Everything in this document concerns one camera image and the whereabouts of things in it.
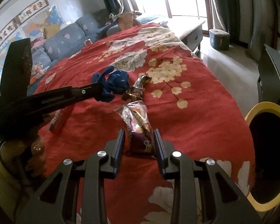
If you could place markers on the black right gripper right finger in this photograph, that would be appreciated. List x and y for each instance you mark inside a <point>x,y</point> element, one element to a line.
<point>221,200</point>

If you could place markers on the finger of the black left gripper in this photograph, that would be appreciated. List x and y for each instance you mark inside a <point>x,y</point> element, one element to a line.
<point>87,92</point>

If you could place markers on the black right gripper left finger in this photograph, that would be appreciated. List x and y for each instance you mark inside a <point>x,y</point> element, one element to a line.
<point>73,183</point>

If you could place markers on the purple snack wrapper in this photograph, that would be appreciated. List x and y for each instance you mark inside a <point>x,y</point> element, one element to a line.
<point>140,132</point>

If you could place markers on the yellow rimmed black trash bin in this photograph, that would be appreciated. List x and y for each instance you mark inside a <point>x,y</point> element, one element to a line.
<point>264,124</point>

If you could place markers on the person left hand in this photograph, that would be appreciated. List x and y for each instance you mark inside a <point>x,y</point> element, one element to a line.
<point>25,157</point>

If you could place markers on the brown shiny candy wrapper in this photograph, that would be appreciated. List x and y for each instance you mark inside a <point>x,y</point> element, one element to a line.
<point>136,91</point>

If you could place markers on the metal can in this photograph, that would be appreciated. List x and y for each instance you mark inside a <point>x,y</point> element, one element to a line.
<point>87,42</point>

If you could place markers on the blue floral sofa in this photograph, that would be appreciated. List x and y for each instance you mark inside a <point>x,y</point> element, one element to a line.
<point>69,41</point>

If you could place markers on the world map poster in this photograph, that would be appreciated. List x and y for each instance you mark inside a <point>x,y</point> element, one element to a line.
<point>5,47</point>

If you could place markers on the left framed calligraphy scroll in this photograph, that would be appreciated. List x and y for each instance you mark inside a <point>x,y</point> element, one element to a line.
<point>10,27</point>

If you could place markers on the framed calligraphy scroll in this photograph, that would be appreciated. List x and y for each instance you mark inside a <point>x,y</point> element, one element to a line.
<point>10,27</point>
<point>31,10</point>

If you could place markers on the brown paper bag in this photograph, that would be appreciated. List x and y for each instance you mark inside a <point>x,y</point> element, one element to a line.
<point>127,20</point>

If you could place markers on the china map poster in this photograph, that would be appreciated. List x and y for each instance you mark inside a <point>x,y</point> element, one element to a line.
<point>34,27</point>

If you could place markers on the red floral blanket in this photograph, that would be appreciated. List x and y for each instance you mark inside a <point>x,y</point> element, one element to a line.
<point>184,101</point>

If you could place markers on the right framed calligraphy scroll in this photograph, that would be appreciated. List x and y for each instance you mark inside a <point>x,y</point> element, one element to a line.
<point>31,10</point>

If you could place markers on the wooden coffee table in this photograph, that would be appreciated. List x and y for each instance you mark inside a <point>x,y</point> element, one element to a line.
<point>188,30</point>

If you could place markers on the blue storage stool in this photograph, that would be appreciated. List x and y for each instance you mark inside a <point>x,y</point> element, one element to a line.
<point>219,39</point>

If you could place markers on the dark right curtain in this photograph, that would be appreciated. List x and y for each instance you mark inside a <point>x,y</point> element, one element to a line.
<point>233,19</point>

